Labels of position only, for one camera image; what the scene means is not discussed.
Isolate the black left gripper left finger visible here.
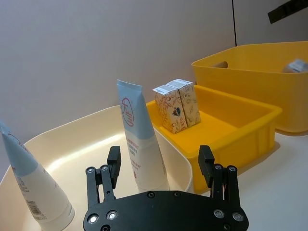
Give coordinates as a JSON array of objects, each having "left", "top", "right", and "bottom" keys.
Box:
[{"left": 86, "top": 145, "right": 122, "bottom": 210}]

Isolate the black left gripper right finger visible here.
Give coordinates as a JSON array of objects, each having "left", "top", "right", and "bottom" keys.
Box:
[{"left": 197, "top": 145, "right": 242, "bottom": 209}]

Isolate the cream plastic tub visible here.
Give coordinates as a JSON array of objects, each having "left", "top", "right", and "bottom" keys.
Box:
[{"left": 0, "top": 105, "right": 194, "bottom": 231}]

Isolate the shallow yellow plastic bin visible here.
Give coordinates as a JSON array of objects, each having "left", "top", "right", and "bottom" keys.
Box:
[{"left": 146, "top": 84, "right": 283, "bottom": 193}]

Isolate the blue and white cream tube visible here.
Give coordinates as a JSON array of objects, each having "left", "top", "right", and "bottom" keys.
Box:
[
  {"left": 116, "top": 79, "right": 170, "bottom": 193},
  {"left": 0, "top": 117, "right": 76, "bottom": 230}
]

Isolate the patterned beige carton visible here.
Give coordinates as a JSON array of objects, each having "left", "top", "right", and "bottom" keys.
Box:
[
  {"left": 152, "top": 84, "right": 189, "bottom": 134},
  {"left": 166, "top": 78, "right": 202, "bottom": 128}
]

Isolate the tall yellow plastic basket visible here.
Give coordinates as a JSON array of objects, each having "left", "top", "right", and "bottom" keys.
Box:
[{"left": 191, "top": 40, "right": 308, "bottom": 134}]

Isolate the small grey white box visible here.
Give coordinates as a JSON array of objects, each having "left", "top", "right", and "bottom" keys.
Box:
[{"left": 282, "top": 57, "right": 308, "bottom": 74}]

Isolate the black bar-shaped fixture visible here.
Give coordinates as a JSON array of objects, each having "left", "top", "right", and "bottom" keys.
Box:
[{"left": 268, "top": 0, "right": 308, "bottom": 25}]

